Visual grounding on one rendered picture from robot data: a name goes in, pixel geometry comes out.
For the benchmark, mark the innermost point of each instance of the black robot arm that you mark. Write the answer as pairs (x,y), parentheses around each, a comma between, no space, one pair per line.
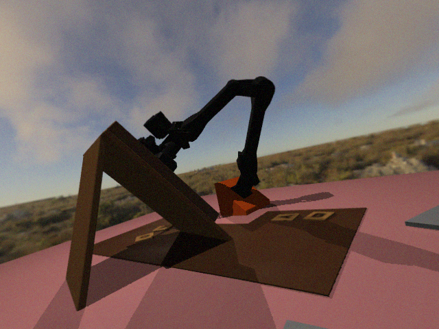
(180,133)

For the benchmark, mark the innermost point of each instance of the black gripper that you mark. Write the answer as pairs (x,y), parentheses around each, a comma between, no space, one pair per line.
(167,155)

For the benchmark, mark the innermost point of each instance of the grey rectangular tile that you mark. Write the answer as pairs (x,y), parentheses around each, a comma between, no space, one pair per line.
(298,325)
(428,219)

